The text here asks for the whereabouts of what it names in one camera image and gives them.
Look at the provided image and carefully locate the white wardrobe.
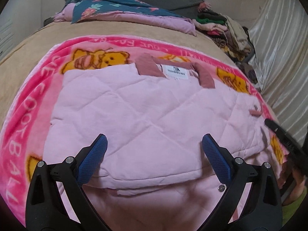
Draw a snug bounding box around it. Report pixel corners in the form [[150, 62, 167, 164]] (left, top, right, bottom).
[[0, 0, 44, 58]]

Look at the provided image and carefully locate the person's right forearm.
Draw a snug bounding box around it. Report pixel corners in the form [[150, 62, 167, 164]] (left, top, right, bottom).
[[281, 194, 308, 224]]

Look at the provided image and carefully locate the pink printed fleece blanket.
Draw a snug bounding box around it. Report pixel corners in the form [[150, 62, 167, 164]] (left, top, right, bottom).
[[0, 35, 289, 224]]

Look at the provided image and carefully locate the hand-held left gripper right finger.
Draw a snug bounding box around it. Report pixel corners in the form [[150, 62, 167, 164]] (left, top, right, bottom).
[[200, 133, 284, 231]]

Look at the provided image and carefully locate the dark blue floral quilt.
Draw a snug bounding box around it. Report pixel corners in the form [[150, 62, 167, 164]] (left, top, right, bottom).
[[52, 0, 196, 38]]

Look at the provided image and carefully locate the white satin curtain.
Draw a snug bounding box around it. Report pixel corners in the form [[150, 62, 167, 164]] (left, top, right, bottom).
[[248, 0, 308, 147]]

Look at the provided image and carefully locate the grey padded headboard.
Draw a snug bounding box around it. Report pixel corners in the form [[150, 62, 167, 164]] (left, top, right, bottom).
[[65, 0, 205, 20]]

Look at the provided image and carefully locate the pink quilted jacket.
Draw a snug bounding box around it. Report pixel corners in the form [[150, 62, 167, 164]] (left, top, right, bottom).
[[49, 54, 288, 231]]

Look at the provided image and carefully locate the beige bed sheet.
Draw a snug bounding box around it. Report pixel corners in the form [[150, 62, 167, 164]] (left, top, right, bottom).
[[0, 19, 241, 126]]

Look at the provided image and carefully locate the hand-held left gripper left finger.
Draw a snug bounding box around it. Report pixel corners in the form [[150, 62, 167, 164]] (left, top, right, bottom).
[[24, 133, 109, 231]]

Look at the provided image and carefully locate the person's right hand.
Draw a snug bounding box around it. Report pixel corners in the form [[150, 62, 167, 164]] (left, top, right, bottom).
[[280, 164, 308, 205]]

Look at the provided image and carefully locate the pile of assorted clothes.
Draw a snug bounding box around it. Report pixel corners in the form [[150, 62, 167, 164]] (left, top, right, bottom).
[[194, 1, 263, 92]]

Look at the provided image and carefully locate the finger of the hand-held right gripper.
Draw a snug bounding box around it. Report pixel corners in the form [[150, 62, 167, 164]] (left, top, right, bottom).
[[264, 118, 305, 155]]

